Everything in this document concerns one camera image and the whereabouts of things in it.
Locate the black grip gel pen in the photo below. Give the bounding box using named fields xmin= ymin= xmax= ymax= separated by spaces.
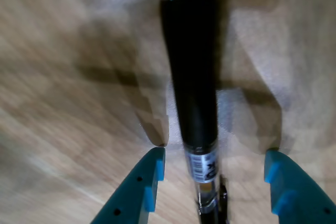
xmin=159 ymin=0 xmax=229 ymax=224

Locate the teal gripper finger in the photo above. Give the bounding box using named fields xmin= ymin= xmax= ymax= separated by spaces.
xmin=90 ymin=146 xmax=166 ymax=224
xmin=264 ymin=149 xmax=336 ymax=224

